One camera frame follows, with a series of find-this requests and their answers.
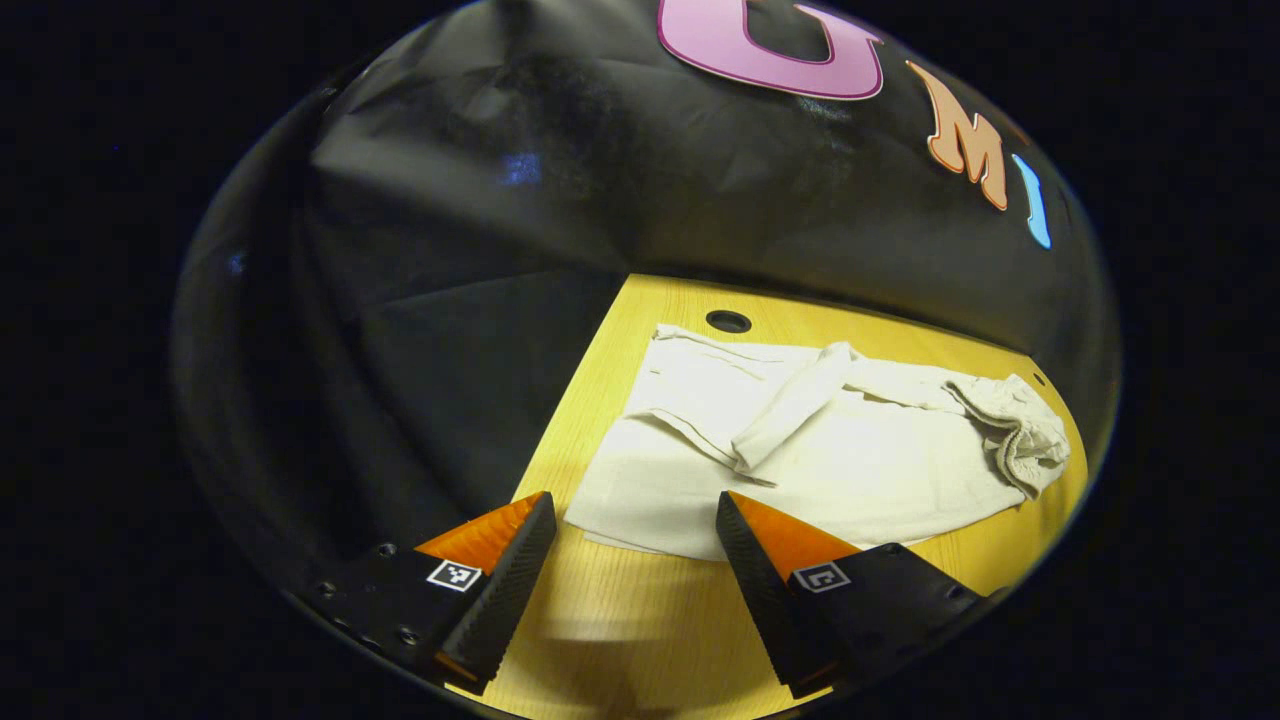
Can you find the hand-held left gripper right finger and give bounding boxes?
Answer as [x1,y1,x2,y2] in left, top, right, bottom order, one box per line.
[716,491,989,699]

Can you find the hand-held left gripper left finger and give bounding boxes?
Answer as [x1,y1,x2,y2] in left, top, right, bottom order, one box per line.
[298,491,558,696]

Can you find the cream white jeans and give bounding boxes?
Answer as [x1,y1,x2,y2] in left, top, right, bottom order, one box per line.
[563,323,1073,563]

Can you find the black backdrop cloth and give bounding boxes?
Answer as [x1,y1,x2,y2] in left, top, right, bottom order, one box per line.
[172,0,1123,611]

